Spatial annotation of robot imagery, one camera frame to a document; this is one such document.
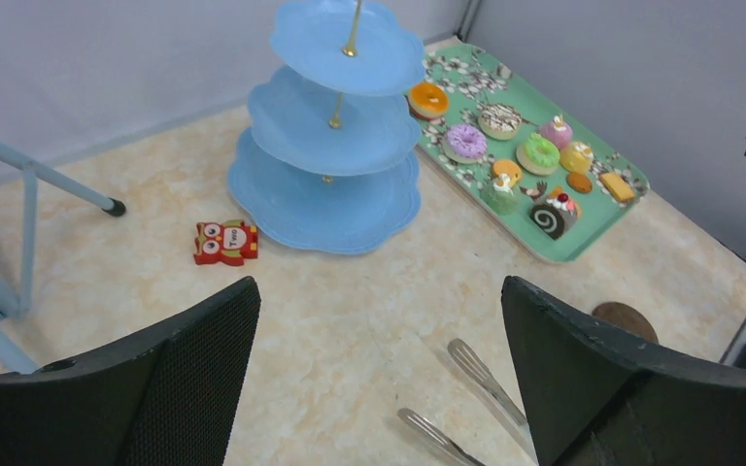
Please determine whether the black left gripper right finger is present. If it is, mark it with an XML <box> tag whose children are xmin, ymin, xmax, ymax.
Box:
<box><xmin>501</xmin><ymin>276</ymin><xmax>746</xmax><ymax>465</ymax></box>

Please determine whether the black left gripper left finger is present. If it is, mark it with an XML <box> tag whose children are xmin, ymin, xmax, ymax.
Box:
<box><xmin>0</xmin><ymin>277</ymin><xmax>261</xmax><ymax>465</ymax></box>

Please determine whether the chocolate swirl roll cake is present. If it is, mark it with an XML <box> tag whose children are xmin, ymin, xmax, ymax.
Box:
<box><xmin>528</xmin><ymin>196</ymin><xmax>580</xmax><ymax>240</ymax></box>

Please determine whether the green dome cake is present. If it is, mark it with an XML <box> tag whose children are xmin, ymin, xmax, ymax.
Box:
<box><xmin>480</xmin><ymin>173</ymin><xmax>521</xmax><ymax>216</ymax></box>

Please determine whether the green glazed donut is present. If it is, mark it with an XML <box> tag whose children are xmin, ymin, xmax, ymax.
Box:
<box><xmin>516</xmin><ymin>133</ymin><xmax>560</xmax><ymax>176</ymax></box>

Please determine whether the blue three-tier cake stand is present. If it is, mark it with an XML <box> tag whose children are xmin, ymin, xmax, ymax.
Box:
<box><xmin>226</xmin><ymin>1</ymin><xmax>424</xmax><ymax>255</ymax></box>

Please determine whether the purple glazed donut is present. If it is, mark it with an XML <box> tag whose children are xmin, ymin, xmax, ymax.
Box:
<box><xmin>442</xmin><ymin>123</ymin><xmax>488</xmax><ymax>164</ymax></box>

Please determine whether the white chocolate drizzle donut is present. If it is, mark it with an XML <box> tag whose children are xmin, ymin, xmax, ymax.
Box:
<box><xmin>478</xmin><ymin>103</ymin><xmax>523</xmax><ymax>141</ymax></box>

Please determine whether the orange glazed donut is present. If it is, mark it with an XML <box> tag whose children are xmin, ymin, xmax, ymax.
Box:
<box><xmin>406</xmin><ymin>82</ymin><xmax>449</xmax><ymax>121</ymax></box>

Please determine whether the dark brown saucer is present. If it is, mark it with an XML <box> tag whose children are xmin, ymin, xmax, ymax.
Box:
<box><xmin>592</xmin><ymin>301</ymin><xmax>659</xmax><ymax>344</ymax></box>

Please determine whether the red owl toy block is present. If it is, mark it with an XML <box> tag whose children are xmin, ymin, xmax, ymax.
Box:
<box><xmin>193</xmin><ymin>219</ymin><xmax>258</xmax><ymax>267</ymax></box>

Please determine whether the light blue tripod stand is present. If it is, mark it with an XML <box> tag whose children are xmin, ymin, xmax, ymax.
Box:
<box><xmin>0</xmin><ymin>121</ymin><xmax>128</xmax><ymax>377</ymax></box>

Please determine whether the round orange biscuit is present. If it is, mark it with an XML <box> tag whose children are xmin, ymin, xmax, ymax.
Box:
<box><xmin>491</xmin><ymin>158</ymin><xmax>523</xmax><ymax>187</ymax></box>
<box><xmin>546</xmin><ymin>185</ymin><xmax>582</xmax><ymax>218</ymax></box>

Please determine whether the yellow rectangular biscuit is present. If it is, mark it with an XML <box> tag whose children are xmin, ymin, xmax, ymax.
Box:
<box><xmin>599</xmin><ymin>172</ymin><xmax>636</xmax><ymax>204</ymax></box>

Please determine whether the small brown cookie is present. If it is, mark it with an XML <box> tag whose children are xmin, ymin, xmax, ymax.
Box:
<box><xmin>565</xmin><ymin>172</ymin><xmax>593</xmax><ymax>194</ymax></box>

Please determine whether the yellow dome cake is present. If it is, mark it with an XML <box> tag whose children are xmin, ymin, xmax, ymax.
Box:
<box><xmin>559</xmin><ymin>141</ymin><xmax>594</xmax><ymax>174</ymax></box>

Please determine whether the green floral serving tray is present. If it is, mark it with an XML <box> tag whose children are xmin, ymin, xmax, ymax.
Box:
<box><xmin>408</xmin><ymin>44</ymin><xmax>650</xmax><ymax>263</ymax></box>

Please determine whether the pink dome cake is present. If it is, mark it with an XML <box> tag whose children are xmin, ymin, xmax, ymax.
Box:
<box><xmin>538</xmin><ymin>115</ymin><xmax>573</xmax><ymax>150</ymax></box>

